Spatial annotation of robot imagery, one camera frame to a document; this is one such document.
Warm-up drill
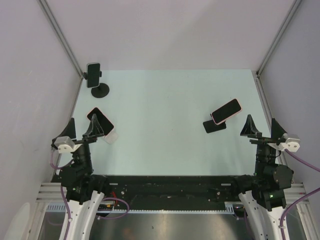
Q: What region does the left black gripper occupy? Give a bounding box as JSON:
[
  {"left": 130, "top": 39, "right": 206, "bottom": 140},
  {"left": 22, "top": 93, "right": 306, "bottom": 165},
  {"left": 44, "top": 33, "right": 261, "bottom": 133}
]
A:
[{"left": 53, "top": 113, "right": 103, "bottom": 175}]

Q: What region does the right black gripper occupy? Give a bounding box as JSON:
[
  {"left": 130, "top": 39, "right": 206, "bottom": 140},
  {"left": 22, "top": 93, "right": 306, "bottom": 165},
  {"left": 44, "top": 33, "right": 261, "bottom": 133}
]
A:
[{"left": 239, "top": 114, "right": 286, "bottom": 178}]

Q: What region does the pink case phone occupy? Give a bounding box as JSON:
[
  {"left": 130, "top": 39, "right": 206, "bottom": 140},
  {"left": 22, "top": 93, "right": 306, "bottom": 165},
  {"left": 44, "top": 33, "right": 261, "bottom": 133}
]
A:
[
  {"left": 211, "top": 98, "right": 243, "bottom": 125},
  {"left": 86, "top": 107, "right": 115, "bottom": 136}
]

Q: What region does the white phone stand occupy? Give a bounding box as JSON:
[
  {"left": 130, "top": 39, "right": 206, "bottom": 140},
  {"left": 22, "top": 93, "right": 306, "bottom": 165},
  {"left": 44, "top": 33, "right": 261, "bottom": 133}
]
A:
[{"left": 103, "top": 130, "right": 119, "bottom": 145}]

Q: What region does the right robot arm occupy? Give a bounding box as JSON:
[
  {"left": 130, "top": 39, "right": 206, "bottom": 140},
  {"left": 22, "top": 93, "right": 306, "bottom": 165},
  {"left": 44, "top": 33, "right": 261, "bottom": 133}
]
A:
[{"left": 230, "top": 115, "right": 301, "bottom": 240}]

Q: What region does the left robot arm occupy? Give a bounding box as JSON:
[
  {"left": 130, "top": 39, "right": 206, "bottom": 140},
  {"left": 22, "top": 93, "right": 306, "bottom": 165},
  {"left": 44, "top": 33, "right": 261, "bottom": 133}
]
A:
[{"left": 51, "top": 114, "right": 111, "bottom": 240}]

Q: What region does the black round-base phone stand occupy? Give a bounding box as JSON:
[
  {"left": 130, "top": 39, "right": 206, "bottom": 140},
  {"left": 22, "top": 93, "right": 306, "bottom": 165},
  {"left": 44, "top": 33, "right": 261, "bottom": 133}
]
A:
[{"left": 82, "top": 70, "right": 110, "bottom": 99}]

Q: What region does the black square-base phone stand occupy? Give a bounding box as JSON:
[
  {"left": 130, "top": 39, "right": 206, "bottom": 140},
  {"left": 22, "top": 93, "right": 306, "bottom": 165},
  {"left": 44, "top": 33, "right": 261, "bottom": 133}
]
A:
[{"left": 202, "top": 117, "right": 227, "bottom": 134}]

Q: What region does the grey case phone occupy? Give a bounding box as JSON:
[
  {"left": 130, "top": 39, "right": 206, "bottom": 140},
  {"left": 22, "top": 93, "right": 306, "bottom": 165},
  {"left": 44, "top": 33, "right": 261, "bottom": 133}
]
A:
[{"left": 86, "top": 62, "right": 101, "bottom": 88}]

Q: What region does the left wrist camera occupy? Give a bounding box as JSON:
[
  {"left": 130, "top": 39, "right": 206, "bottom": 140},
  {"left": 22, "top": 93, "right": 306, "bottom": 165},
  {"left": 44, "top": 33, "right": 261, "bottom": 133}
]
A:
[{"left": 54, "top": 136, "right": 75, "bottom": 154}]

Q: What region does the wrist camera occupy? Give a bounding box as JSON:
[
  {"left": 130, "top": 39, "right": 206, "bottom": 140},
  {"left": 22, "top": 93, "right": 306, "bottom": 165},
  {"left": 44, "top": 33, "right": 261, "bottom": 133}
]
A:
[
  {"left": 54, "top": 136, "right": 75, "bottom": 154},
  {"left": 278, "top": 133, "right": 301, "bottom": 153}
]

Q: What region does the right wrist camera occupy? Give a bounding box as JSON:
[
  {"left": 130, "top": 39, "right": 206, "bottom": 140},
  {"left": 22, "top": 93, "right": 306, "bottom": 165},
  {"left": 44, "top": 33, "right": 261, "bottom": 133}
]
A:
[{"left": 278, "top": 133, "right": 301, "bottom": 153}]

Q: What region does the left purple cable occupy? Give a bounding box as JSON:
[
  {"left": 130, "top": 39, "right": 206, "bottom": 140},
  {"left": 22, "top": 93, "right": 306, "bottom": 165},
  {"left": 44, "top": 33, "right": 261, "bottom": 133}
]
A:
[{"left": 47, "top": 147, "right": 130, "bottom": 240}]

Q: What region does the purple cable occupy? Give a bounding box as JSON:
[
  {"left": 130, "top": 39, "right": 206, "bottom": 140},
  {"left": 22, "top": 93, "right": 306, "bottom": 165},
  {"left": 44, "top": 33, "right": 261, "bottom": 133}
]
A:
[
  {"left": 243, "top": 148, "right": 320, "bottom": 240},
  {"left": 47, "top": 147, "right": 130, "bottom": 240}
]

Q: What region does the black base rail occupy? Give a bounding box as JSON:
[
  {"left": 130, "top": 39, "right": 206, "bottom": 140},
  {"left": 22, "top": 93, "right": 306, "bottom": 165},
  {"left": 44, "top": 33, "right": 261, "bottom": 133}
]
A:
[{"left": 52, "top": 175, "right": 240, "bottom": 212}]

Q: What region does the white cable duct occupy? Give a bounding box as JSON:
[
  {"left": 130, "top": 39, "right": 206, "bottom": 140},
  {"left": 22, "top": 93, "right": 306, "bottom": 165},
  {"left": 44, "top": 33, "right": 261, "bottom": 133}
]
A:
[{"left": 46, "top": 201, "right": 245, "bottom": 216}]

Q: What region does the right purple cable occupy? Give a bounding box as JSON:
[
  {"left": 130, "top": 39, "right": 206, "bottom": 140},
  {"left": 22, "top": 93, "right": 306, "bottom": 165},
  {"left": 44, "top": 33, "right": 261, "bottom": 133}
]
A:
[{"left": 243, "top": 148, "right": 320, "bottom": 240}]

